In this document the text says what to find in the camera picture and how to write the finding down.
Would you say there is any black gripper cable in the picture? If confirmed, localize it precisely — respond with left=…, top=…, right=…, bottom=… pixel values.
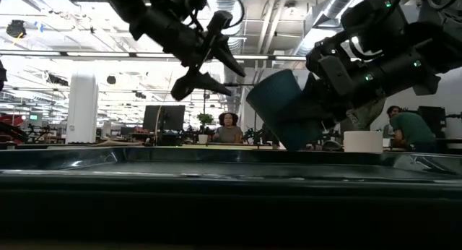
left=194, top=0, right=246, bottom=30

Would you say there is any white cylindrical container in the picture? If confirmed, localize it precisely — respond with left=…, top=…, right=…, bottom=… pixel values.
left=343, top=130, right=384, bottom=153

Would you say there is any green plant in white pot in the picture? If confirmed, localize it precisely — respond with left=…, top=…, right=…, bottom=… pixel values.
left=196, top=112, right=214, bottom=145

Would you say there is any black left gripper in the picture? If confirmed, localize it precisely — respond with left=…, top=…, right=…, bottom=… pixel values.
left=129, top=0, right=247, bottom=102

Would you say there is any black ceiling-hung device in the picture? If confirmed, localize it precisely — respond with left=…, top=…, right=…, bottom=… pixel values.
left=6, top=20, right=27, bottom=39

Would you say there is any person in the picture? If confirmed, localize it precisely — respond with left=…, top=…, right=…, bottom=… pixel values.
left=212, top=111, right=245, bottom=145
left=385, top=105, right=437, bottom=152

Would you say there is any dark green plastic tray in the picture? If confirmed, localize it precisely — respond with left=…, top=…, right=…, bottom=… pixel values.
left=0, top=145, right=462, bottom=243

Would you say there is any red machine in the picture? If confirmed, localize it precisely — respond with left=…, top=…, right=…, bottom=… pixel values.
left=0, top=112, right=28, bottom=142

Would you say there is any long ceiling light strip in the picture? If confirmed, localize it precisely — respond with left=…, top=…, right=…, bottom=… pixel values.
left=0, top=50, right=308, bottom=61

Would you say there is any teal ribbed plastic cup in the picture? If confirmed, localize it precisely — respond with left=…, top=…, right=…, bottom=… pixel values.
left=245, top=69, right=328, bottom=152

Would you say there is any black computer monitor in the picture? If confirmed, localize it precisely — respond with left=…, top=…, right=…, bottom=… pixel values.
left=142, top=105, right=186, bottom=132
left=418, top=105, right=447, bottom=139

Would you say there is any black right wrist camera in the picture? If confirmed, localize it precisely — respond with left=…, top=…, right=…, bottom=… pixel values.
left=341, top=0, right=409, bottom=58

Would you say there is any silver ceiling air duct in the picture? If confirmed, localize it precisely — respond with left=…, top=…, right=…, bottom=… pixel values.
left=207, top=0, right=250, bottom=56
left=294, top=0, right=364, bottom=56

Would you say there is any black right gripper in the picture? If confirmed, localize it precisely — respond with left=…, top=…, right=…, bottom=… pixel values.
left=302, top=35, right=401, bottom=132

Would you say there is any white rounded pillar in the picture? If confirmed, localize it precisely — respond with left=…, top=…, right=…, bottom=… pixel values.
left=65, top=71, right=100, bottom=145

